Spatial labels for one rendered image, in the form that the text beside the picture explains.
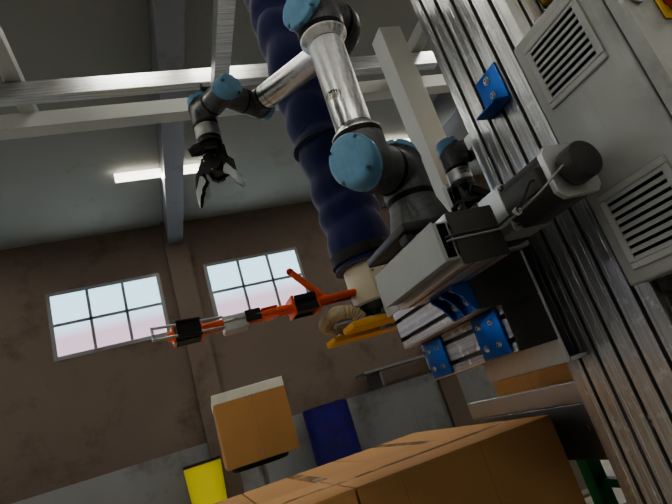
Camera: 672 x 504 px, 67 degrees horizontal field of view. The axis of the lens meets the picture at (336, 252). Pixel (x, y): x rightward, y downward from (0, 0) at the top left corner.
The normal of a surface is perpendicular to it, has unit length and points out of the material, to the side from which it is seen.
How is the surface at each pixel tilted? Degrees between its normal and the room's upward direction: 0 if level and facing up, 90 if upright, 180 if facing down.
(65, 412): 90
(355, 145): 97
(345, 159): 98
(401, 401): 90
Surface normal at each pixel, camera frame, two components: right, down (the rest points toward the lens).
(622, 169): -0.92, 0.18
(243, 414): 0.22, -0.36
